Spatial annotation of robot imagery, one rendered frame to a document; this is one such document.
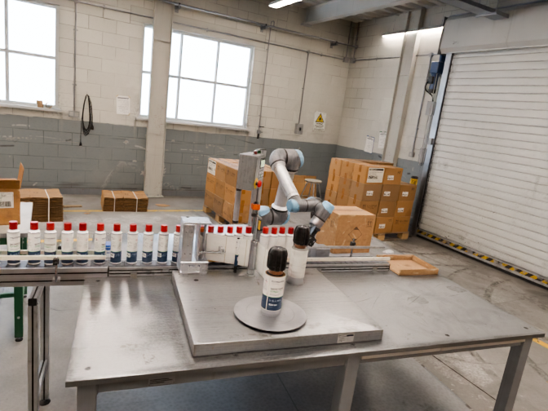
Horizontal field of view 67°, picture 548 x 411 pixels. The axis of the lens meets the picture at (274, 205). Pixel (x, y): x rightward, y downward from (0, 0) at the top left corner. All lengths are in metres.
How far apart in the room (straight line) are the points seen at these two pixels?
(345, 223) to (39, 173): 5.67
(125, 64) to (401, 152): 4.91
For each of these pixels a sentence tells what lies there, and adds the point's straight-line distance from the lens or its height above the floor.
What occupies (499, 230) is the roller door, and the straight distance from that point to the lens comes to 6.46.
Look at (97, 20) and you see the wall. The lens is 7.49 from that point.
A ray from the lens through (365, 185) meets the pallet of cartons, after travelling 6.00.
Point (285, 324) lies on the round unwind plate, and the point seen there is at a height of 0.89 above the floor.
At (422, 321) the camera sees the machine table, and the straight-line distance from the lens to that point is 2.17.
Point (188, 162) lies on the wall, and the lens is 7.81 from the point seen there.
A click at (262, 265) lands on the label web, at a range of 2.07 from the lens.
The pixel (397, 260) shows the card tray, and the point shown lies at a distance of 2.98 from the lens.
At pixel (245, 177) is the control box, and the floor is 1.35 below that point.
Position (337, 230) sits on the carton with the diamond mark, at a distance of 2.75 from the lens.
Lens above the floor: 1.71
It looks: 13 degrees down
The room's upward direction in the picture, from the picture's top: 7 degrees clockwise
